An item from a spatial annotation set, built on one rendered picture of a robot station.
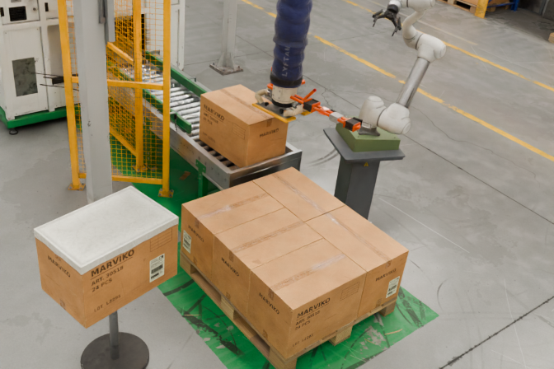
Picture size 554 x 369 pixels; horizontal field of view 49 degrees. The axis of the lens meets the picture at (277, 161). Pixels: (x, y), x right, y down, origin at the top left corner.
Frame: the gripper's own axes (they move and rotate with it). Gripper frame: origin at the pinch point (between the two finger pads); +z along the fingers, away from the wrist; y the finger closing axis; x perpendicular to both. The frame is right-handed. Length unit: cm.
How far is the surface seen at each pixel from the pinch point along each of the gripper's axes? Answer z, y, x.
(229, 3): -215, 171, -252
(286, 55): 25, 50, -34
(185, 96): -21, 134, -191
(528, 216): -52, -193, -168
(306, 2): 8, 52, 0
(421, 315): 108, -112, -122
